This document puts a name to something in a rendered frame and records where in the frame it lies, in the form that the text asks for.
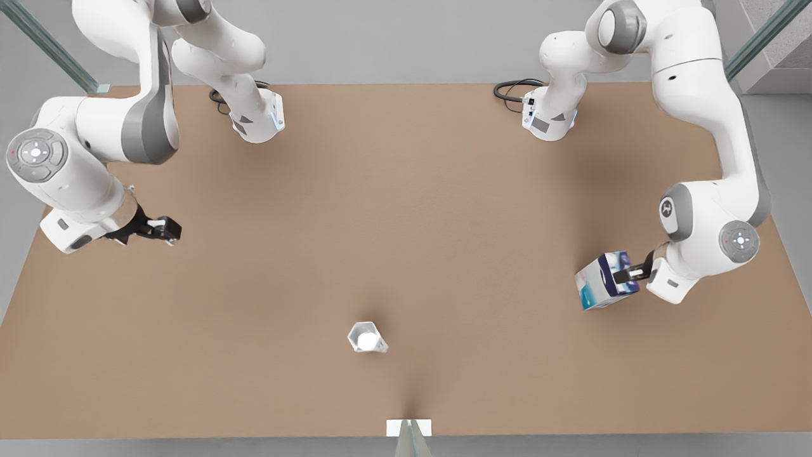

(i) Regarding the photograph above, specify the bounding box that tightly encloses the blue and white box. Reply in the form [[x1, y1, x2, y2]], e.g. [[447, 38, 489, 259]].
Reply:
[[575, 251, 641, 312]]

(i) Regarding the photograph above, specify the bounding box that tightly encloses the white faceted cup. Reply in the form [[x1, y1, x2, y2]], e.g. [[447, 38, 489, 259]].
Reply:
[[347, 322, 389, 354]]

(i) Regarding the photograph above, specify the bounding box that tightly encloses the black cable loop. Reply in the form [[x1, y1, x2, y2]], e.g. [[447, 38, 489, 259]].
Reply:
[[209, 81, 271, 116], [493, 79, 547, 115]]

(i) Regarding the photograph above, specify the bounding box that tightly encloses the silver frame post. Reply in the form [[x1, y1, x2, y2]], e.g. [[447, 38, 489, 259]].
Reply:
[[724, 0, 812, 81], [0, 0, 111, 95], [386, 419, 433, 457]]

